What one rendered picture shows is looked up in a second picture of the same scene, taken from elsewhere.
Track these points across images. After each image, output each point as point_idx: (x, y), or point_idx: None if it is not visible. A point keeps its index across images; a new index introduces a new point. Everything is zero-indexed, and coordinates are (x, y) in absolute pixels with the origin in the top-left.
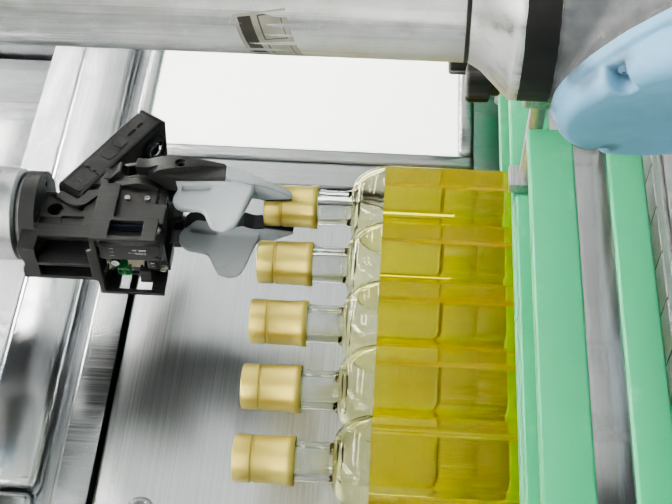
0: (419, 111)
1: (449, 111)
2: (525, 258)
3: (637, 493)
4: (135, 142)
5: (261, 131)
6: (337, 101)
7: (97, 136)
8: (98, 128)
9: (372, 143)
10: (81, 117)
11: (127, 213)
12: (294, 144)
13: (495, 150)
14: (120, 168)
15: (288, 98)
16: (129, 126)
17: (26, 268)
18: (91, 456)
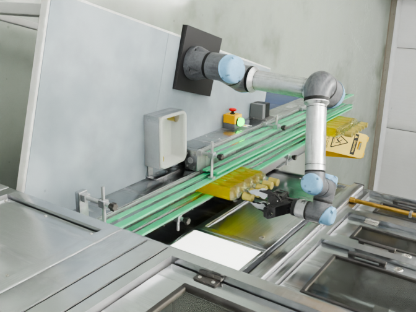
0: (194, 238)
1: (188, 236)
2: (223, 168)
3: (240, 140)
4: (272, 205)
5: (232, 245)
6: (210, 244)
7: (271, 257)
8: (270, 259)
9: (210, 236)
10: (273, 262)
11: (280, 194)
12: (227, 241)
13: None
14: (278, 195)
15: (221, 248)
16: (271, 207)
17: None
18: (297, 218)
